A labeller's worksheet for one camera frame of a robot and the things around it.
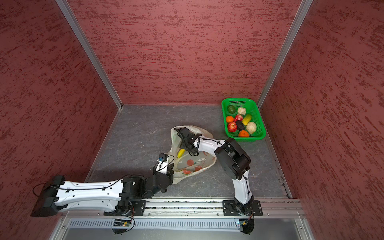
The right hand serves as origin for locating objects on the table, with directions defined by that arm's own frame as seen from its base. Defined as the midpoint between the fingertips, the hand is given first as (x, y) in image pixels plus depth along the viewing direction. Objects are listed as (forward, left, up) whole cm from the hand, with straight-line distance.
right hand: (185, 149), depth 95 cm
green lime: (+32, -36, +4) cm, 48 cm away
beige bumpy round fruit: (+13, -46, +4) cm, 48 cm away
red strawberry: (+23, -39, +4) cm, 45 cm away
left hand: (-17, +5, +12) cm, 22 cm away
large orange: (+8, -40, +3) cm, 41 cm away
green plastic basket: (+29, -50, +5) cm, 58 cm away
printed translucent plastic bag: (-11, -1, 0) cm, 11 cm away
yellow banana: (-4, +3, +2) cm, 5 cm away
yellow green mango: (+21, -45, +4) cm, 49 cm away
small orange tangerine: (+22, -32, +3) cm, 39 cm away
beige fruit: (+28, -42, +5) cm, 51 cm away
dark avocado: (+15, -39, +4) cm, 42 cm away
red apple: (+13, -32, +6) cm, 35 cm away
